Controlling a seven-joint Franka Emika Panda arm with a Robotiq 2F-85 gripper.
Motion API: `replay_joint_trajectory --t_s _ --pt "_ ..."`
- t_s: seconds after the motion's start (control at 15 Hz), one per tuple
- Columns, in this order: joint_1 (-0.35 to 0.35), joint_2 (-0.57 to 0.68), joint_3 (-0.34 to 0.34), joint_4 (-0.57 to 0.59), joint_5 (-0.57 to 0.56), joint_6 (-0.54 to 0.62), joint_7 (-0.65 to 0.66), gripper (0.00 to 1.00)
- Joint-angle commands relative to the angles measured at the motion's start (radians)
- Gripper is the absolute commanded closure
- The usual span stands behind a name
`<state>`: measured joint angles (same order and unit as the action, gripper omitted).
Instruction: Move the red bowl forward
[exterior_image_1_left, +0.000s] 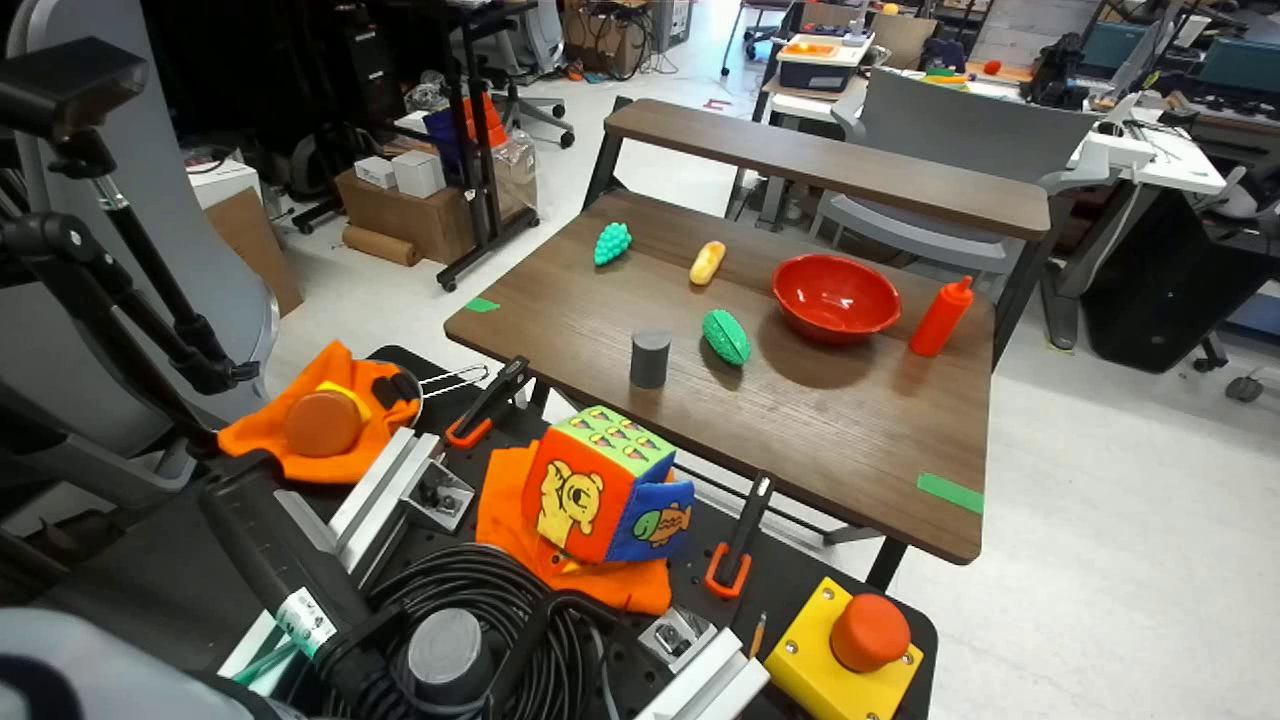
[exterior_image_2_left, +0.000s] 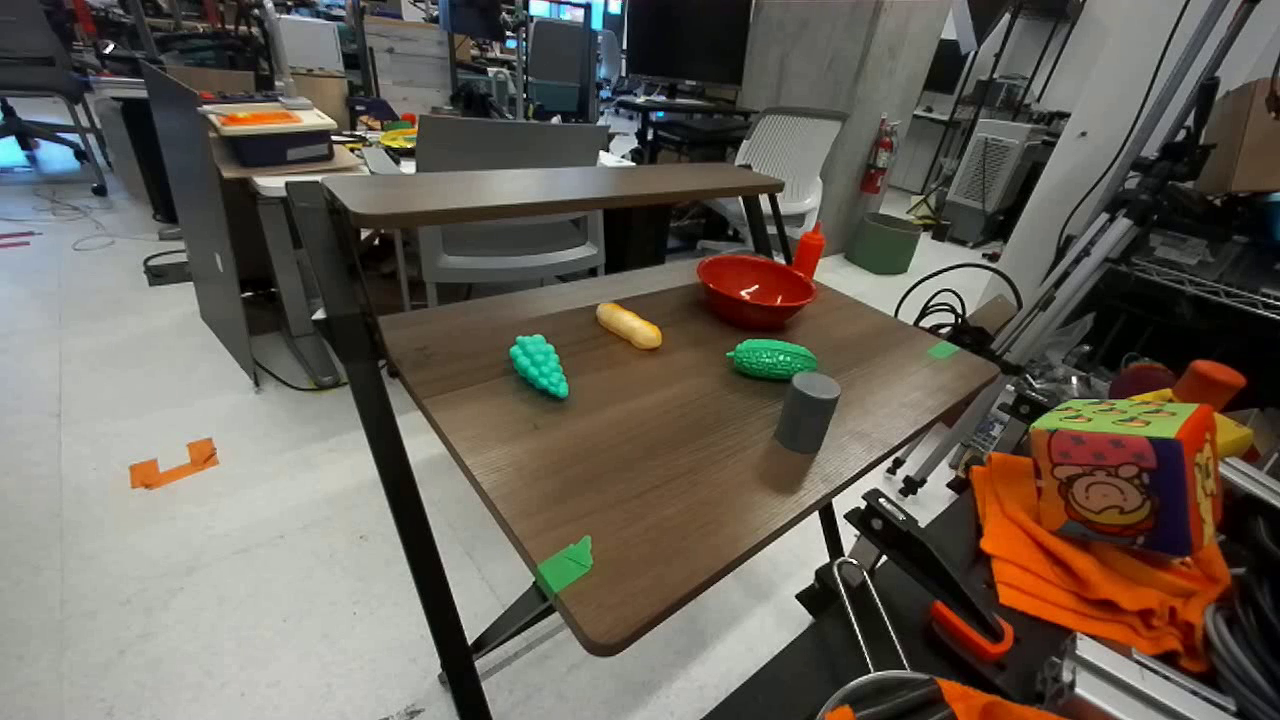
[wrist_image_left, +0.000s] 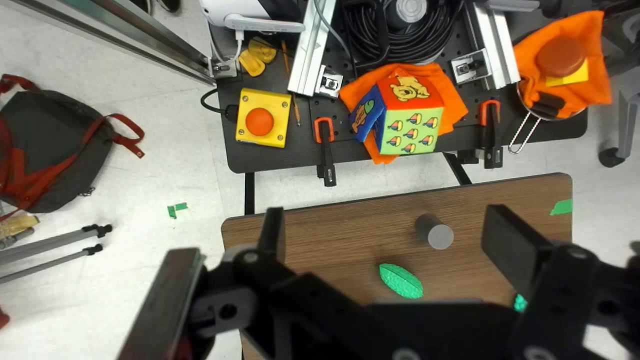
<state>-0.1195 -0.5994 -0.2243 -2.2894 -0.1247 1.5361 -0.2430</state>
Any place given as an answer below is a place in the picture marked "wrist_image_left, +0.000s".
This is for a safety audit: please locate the yellow box red stop button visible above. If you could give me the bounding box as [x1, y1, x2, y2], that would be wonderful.
[233, 87, 294, 151]

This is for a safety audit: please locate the aluminium profile bar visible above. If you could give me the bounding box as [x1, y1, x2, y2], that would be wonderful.
[286, 0, 339, 101]
[463, 0, 524, 91]

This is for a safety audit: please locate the metal floor rail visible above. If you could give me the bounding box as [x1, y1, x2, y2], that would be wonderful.
[11, 0, 215, 85]

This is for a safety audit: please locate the wooden block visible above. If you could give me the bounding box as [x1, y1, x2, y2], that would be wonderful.
[0, 210, 41, 246]

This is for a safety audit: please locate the brown round lid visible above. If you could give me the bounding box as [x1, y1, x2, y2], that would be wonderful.
[533, 34, 589, 81]

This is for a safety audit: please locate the orange cloth in pot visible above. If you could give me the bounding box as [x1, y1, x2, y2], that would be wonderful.
[512, 8, 614, 122]

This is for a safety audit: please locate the orange black bar clamp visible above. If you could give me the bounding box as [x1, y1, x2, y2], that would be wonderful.
[312, 115, 339, 189]
[477, 99, 505, 170]

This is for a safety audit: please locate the colourful soft toy cube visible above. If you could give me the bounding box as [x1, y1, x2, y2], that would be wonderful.
[350, 75, 447, 159]

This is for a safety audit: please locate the green leaf-shaped toy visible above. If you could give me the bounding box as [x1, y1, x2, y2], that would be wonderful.
[375, 262, 426, 302]

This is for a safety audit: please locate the black coiled cable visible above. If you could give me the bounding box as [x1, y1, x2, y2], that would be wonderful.
[334, 0, 469, 71]

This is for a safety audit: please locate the black cart top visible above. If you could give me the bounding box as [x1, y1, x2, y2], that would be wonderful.
[206, 0, 589, 177]

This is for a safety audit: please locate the green tape piece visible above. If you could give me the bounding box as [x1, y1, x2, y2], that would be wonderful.
[547, 196, 574, 218]

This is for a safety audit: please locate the grey and red backpack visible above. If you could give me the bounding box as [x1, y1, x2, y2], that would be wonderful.
[0, 73, 148, 215]

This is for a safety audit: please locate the grey tripod leg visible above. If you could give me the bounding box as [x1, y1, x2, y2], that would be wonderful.
[0, 223, 113, 267]
[0, 243, 105, 284]

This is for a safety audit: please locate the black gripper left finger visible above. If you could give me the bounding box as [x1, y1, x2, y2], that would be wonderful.
[225, 206, 375, 360]

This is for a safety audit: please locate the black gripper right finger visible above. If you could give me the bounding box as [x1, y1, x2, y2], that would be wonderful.
[480, 204, 604, 360]

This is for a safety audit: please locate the grey cylinder block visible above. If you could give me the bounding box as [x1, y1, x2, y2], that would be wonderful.
[413, 213, 458, 255]

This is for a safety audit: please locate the yellow plastic object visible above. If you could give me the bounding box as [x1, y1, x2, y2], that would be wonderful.
[237, 36, 280, 81]

